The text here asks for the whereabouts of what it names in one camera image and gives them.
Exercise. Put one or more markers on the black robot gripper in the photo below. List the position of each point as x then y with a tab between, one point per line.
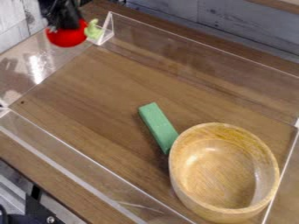
61	13

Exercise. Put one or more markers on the red plush tomato toy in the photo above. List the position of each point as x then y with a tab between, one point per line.
68	37

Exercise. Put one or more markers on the green rectangular block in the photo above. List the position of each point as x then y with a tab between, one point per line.
159	125

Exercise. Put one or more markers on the clear acrylic tray walls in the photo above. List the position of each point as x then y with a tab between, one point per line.
75	138

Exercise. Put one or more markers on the wooden bowl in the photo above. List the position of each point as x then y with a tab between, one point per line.
223	171

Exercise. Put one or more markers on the clear acrylic corner bracket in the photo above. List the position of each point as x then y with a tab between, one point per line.
100	33

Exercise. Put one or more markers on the black metal frame clamp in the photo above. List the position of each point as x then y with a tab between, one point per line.
21	208

